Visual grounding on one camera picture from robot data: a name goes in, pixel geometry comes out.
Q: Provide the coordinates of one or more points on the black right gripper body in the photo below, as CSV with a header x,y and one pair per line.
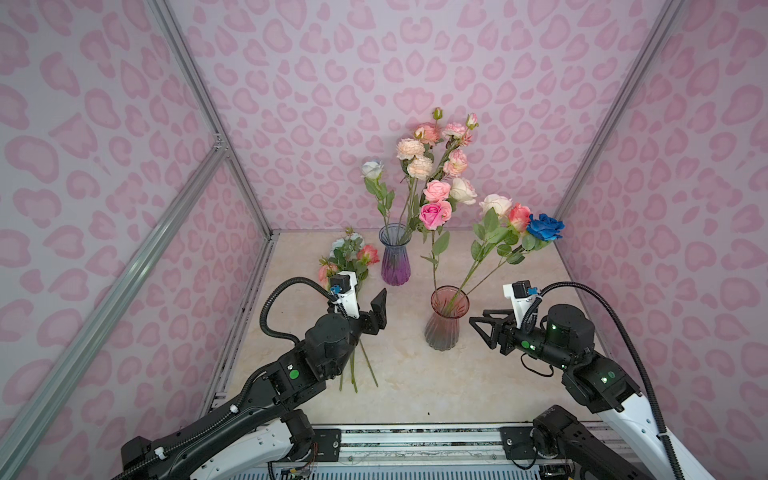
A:
x,y
530,340

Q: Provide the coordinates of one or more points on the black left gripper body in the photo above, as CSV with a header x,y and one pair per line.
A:
x,y
368,322

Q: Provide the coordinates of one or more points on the red grey glass vase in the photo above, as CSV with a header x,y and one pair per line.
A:
x,y
445,324

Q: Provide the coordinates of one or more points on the purple blue glass vase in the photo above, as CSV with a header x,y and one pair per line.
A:
x,y
395,263

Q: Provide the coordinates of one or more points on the blue flower stem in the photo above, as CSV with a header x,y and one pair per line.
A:
x,y
541,232

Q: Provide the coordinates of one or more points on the cream and red rose stem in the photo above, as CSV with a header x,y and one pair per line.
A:
x,y
499,232

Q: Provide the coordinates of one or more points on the pink double rose stem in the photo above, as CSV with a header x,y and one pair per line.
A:
x,y
433,191

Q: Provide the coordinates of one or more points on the pale blue white rose stem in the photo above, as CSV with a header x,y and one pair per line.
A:
x,y
372,173

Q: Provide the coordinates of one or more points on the peach rose stem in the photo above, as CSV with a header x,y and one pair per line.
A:
x,y
417,163

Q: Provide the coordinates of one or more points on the pink multi bloom rose stem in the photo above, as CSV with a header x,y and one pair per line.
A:
x,y
457,136

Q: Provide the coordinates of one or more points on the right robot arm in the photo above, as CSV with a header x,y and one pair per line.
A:
x,y
566,342

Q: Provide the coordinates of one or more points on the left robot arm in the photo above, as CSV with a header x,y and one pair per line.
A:
x,y
271,392

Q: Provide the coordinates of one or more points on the flower bunch on table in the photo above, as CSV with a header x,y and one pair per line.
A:
x,y
346,266

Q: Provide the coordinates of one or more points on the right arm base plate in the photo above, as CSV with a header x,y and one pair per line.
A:
x,y
517,443

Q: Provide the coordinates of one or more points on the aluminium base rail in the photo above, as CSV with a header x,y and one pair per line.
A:
x,y
409,451

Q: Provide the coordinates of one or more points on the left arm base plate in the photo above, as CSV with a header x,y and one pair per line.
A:
x,y
327,442

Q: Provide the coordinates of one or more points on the aluminium frame post left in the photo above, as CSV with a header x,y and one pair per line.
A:
x,y
181,51

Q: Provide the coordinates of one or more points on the aluminium frame post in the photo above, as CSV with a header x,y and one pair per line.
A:
x,y
181,51
663,27

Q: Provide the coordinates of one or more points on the aluminium frame post right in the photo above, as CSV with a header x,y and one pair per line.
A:
x,y
663,27

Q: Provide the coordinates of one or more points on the aluminium diagonal frame bar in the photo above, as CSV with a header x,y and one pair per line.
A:
x,y
36,417

